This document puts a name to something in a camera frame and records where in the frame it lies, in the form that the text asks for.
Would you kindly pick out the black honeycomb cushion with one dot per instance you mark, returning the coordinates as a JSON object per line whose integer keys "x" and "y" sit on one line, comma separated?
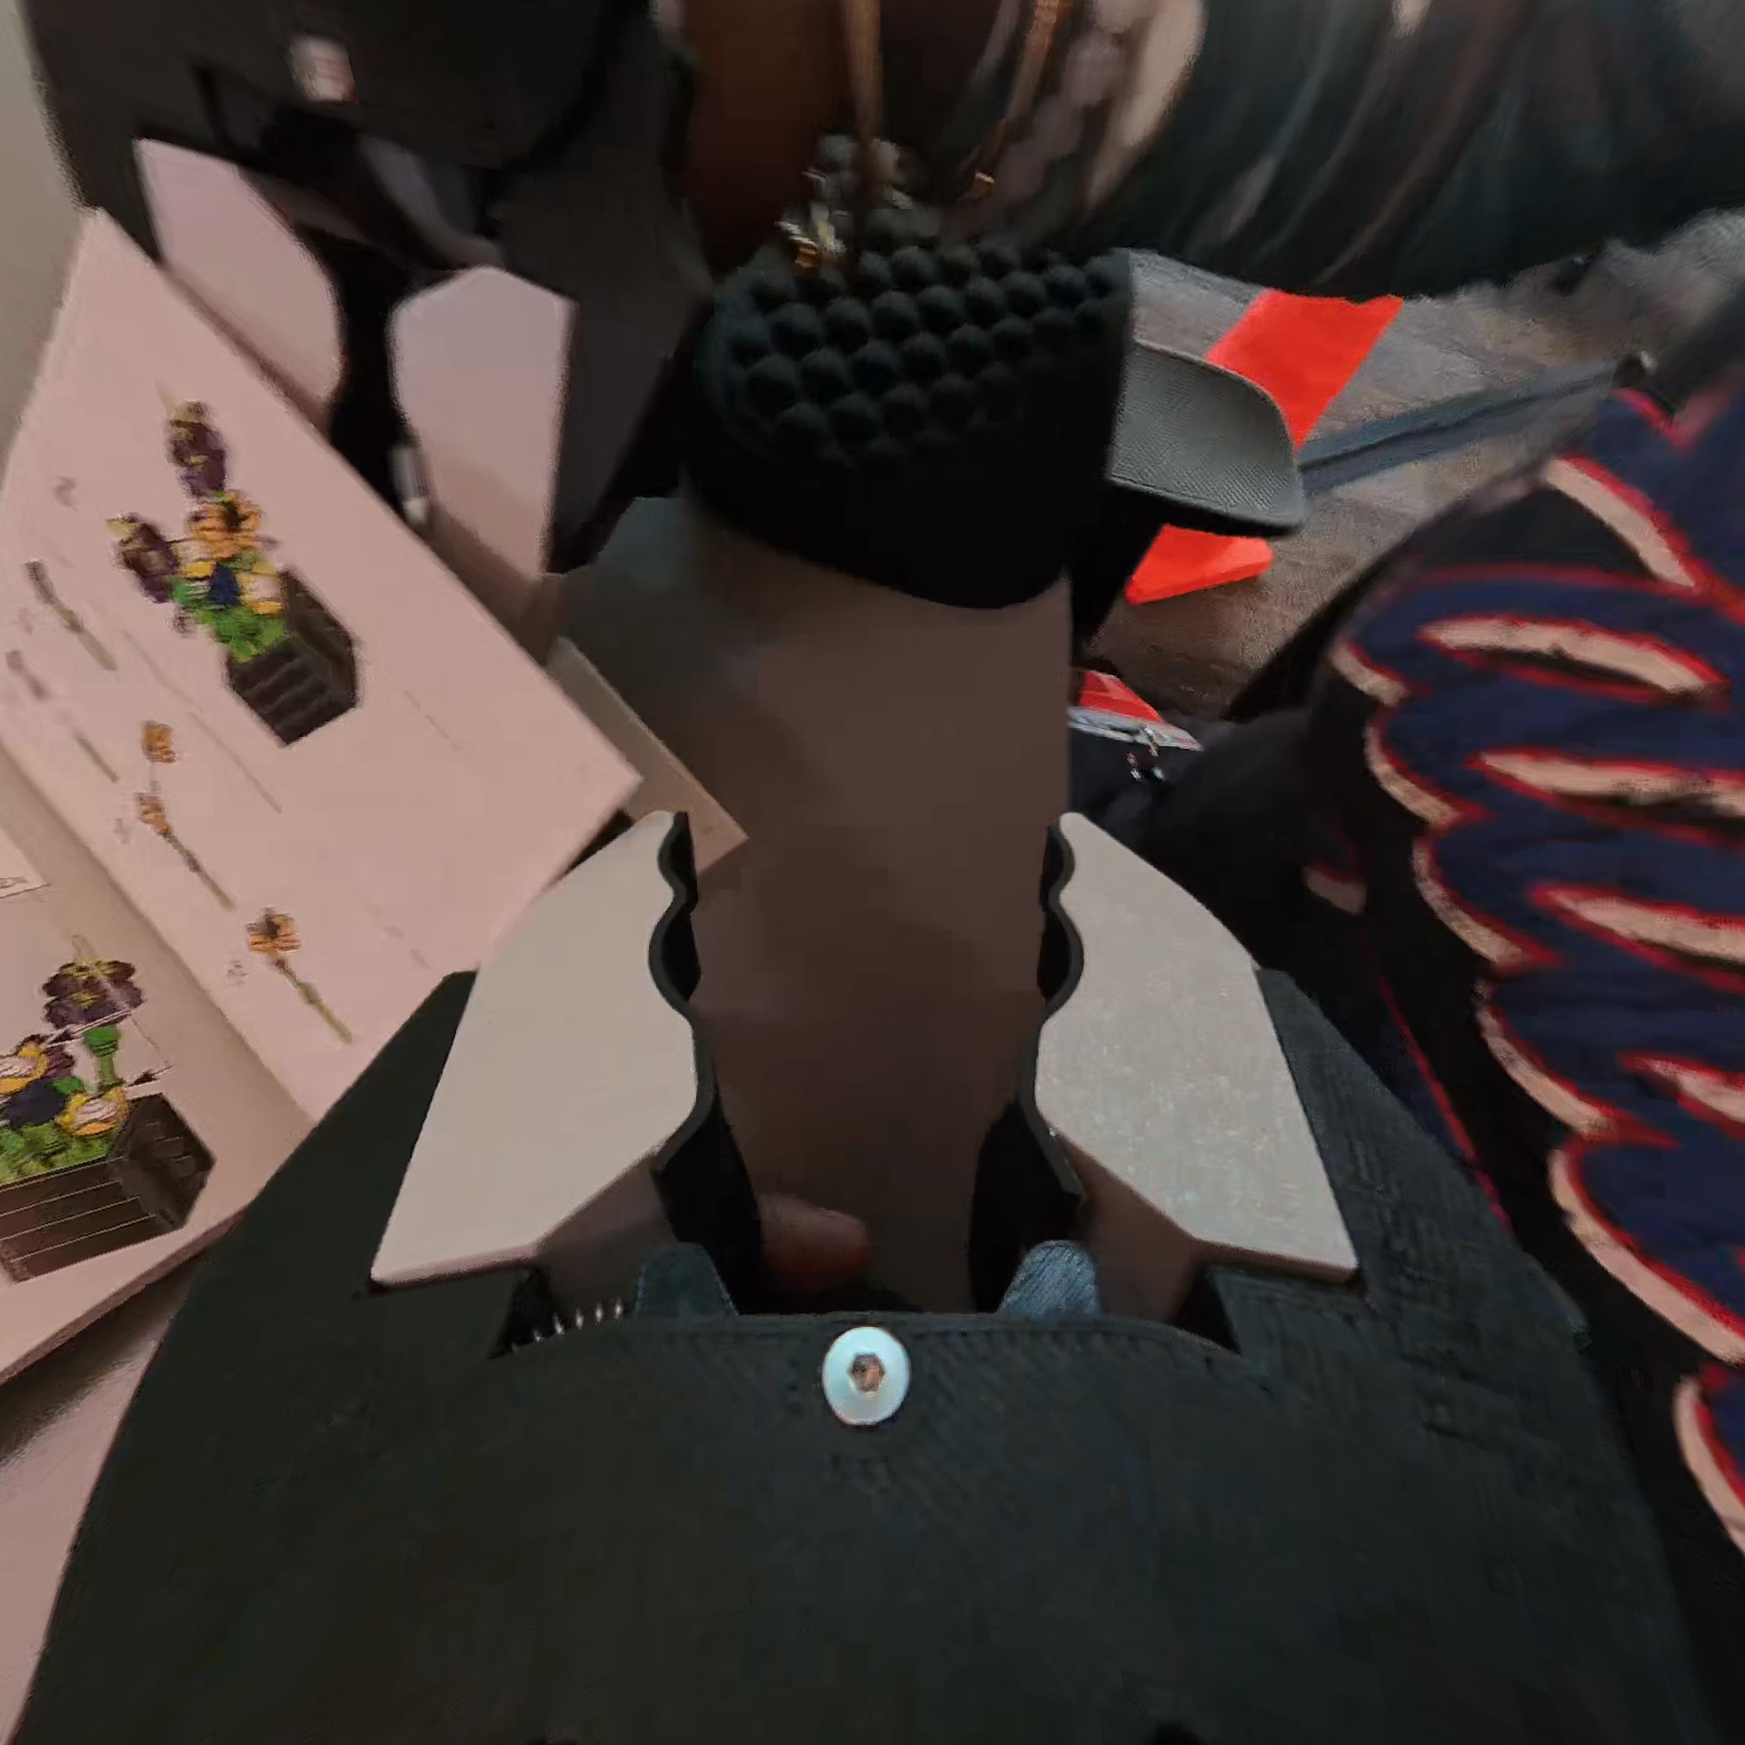
{"x": 904, "y": 409}

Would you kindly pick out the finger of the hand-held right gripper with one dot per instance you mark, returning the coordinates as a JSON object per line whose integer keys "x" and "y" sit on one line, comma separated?
{"x": 263, "y": 260}
{"x": 491, "y": 409}

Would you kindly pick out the person's right forearm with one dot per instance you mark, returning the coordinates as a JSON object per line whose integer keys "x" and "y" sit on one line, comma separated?
{"x": 1419, "y": 121}

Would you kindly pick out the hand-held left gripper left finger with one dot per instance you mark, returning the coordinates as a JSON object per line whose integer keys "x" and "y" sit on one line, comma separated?
{"x": 547, "y": 1092}

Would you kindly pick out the person's right hand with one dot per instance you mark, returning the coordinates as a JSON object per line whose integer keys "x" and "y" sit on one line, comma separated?
{"x": 755, "y": 109}

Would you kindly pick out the orange plastic object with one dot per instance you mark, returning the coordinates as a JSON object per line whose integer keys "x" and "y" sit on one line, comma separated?
{"x": 1282, "y": 369}

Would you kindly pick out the grey mesh office chair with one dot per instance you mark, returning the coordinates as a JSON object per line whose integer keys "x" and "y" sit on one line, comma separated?
{"x": 1197, "y": 436}

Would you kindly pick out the person's dark printed sweatshirt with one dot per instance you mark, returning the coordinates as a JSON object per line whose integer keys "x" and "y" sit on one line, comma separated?
{"x": 1556, "y": 818}

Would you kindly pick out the lego instruction booklet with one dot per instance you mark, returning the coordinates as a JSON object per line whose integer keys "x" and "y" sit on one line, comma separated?
{"x": 354, "y": 791}

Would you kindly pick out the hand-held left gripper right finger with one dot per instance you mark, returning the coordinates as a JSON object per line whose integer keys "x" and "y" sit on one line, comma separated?
{"x": 1184, "y": 1092}

